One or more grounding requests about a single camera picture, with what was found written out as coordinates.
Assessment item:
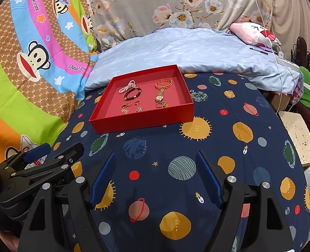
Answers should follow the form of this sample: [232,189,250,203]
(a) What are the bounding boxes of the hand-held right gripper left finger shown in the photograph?
[18,152,117,252]

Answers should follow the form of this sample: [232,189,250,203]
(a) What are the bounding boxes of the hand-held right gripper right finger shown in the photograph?
[195,150,294,252]

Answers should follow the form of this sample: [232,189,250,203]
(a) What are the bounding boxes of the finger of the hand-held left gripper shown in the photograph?
[0,143,52,175]
[0,142,85,210]

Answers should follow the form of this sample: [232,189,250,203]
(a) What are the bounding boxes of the red jewelry tray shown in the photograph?
[89,64,195,134]

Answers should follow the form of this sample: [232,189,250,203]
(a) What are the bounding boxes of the dark bead bracelet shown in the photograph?
[123,87,142,101]

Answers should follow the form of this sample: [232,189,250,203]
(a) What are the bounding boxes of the gold chain watch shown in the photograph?
[155,87,166,103]

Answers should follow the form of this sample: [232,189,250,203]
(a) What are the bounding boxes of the person's left hand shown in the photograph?
[0,230,23,252]

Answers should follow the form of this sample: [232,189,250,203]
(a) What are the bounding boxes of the navy planet print blanket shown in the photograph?
[47,71,310,252]

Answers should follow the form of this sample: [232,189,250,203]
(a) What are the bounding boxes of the white speckled board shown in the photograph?
[278,111,310,167]

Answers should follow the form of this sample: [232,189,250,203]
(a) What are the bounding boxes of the cartoon monkey print blanket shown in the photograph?
[0,0,99,179]

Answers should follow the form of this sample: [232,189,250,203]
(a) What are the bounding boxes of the cardboard box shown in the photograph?
[269,93,292,113]

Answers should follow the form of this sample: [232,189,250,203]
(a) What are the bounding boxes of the light blue quilt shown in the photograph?
[85,28,301,95]

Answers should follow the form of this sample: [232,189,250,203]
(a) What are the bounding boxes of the green cloth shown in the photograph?
[298,67,310,108]

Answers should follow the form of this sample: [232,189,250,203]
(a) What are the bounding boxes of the pink plush pillow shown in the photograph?
[229,22,281,46]

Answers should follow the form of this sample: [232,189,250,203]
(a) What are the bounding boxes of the dark metal chair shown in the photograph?
[290,35,310,69]

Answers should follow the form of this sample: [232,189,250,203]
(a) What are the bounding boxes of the grey floral blanket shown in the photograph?
[88,0,275,51]

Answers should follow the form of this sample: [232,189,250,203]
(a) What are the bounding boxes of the beige curtain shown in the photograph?
[271,0,310,69]

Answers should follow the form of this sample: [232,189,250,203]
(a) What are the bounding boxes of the white pearl bracelet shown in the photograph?
[119,80,136,93]

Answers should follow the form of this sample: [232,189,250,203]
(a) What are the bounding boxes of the orange gold twisted bracelet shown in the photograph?
[155,79,173,90]

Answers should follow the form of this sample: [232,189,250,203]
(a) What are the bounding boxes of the white charging cable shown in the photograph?
[247,0,292,113]

